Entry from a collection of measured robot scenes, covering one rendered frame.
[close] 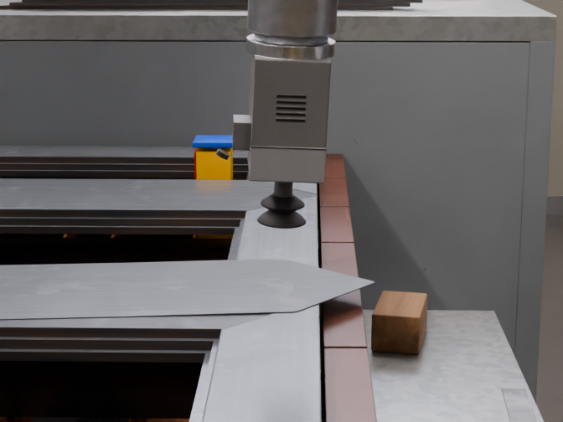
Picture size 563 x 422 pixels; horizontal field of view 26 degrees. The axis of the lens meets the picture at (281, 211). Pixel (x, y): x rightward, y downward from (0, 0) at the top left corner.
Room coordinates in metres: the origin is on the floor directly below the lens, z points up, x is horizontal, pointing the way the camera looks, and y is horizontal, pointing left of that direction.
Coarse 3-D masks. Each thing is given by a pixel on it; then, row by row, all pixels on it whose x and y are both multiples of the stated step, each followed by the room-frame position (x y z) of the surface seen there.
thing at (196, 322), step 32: (0, 160) 1.85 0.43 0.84; (32, 160) 1.85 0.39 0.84; (64, 160) 1.85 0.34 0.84; (96, 160) 1.84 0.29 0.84; (128, 160) 1.84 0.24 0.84; (160, 160) 1.84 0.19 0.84; (192, 160) 1.84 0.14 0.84; (0, 224) 1.50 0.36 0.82; (32, 224) 1.50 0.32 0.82; (64, 224) 1.50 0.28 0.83; (96, 224) 1.50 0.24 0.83; (128, 224) 1.50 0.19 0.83; (160, 224) 1.50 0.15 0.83; (192, 224) 1.50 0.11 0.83; (224, 224) 1.50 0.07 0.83; (0, 320) 1.08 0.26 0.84; (32, 320) 1.08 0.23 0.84; (64, 320) 1.08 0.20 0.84; (96, 320) 1.08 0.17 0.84; (128, 320) 1.08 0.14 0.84; (160, 320) 1.08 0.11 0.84; (192, 320) 1.08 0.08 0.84; (224, 320) 1.08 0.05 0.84; (0, 352) 1.05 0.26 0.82; (32, 352) 1.05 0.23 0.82; (64, 352) 1.05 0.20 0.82; (96, 352) 1.05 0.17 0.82; (128, 352) 1.05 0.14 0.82; (160, 352) 1.05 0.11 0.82; (192, 352) 1.05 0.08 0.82; (192, 416) 0.90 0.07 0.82
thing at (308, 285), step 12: (288, 264) 1.26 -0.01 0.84; (300, 264) 1.26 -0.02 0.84; (288, 276) 1.22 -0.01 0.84; (300, 276) 1.22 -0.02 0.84; (312, 276) 1.22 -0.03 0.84; (324, 276) 1.22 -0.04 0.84; (336, 276) 1.22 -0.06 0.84; (288, 288) 1.18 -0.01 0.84; (300, 288) 1.18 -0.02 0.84; (312, 288) 1.18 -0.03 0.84; (324, 288) 1.18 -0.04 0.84; (336, 288) 1.18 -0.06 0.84; (300, 300) 1.14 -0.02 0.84; (312, 300) 1.14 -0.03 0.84; (324, 300) 1.14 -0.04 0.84
